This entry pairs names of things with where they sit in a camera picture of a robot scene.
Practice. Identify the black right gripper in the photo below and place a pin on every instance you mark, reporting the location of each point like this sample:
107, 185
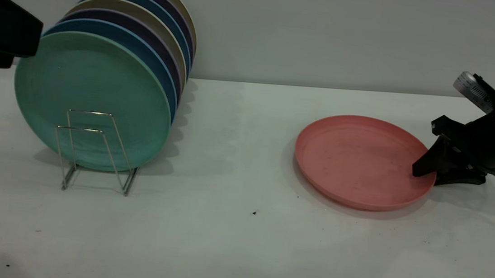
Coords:
492, 140

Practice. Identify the pink round plate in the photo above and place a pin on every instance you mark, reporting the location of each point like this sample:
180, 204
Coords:
363, 164

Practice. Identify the green round plate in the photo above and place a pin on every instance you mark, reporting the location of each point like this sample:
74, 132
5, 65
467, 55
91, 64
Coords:
89, 87

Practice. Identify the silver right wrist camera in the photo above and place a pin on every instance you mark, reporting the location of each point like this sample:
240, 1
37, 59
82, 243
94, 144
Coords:
472, 88

